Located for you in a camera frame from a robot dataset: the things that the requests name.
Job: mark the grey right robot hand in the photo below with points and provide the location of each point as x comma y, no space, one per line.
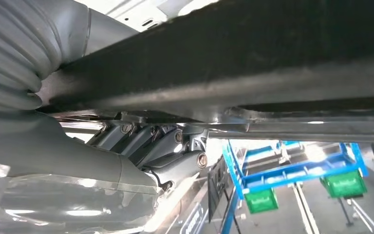
61,161

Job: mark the stainless steel workbench table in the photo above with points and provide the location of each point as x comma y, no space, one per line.
303,134

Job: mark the blue metal cart frame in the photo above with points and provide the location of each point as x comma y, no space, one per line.
287,174

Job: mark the green plastic bin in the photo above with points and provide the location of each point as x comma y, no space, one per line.
343,184
261,202

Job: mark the black flat panel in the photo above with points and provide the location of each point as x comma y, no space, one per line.
217,187

